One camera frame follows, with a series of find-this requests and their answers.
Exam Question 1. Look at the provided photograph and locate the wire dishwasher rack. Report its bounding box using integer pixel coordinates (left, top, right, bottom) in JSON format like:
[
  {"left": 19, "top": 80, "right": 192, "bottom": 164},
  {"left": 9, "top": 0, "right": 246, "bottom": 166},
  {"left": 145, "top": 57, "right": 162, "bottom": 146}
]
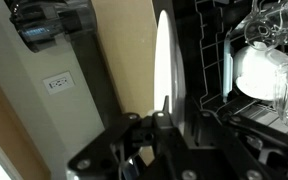
[{"left": 193, "top": 0, "right": 288, "bottom": 136}]

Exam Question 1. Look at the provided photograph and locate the white ceramic bowl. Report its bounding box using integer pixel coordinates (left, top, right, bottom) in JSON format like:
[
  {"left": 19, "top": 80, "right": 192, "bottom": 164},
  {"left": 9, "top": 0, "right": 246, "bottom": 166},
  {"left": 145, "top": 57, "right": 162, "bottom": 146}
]
[{"left": 232, "top": 45, "right": 288, "bottom": 102}]

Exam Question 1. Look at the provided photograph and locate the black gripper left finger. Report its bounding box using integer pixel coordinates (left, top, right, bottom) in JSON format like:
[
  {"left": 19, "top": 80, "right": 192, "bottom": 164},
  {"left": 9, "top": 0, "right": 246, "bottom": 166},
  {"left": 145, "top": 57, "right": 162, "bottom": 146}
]
[{"left": 66, "top": 95, "right": 185, "bottom": 180}]

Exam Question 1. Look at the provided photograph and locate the white wall outlet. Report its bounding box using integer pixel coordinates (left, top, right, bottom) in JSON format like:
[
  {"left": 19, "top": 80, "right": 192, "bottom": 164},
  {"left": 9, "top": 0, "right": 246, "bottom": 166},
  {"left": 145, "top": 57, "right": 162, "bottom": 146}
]
[{"left": 42, "top": 70, "right": 76, "bottom": 96}]

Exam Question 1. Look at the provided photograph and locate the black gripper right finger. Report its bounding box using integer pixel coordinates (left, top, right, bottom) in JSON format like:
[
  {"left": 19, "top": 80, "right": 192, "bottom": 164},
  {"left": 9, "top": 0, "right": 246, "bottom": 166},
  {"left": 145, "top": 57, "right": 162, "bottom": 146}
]
[{"left": 192, "top": 109, "right": 288, "bottom": 180}]

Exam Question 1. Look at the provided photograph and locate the light blue plastic lid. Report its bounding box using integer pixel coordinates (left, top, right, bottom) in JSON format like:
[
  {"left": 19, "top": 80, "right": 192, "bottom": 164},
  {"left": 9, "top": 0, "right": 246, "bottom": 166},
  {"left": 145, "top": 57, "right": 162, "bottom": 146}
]
[{"left": 222, "top": 30, "right": 235, "bottom": 104}]

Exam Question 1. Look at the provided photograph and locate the white round plate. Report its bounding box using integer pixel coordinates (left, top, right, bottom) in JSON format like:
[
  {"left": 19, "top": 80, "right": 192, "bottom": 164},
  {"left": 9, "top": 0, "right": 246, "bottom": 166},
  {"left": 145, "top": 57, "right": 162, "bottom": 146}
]
[{"left": 152, "top": 9, "right": 187, "bottom": 136}]

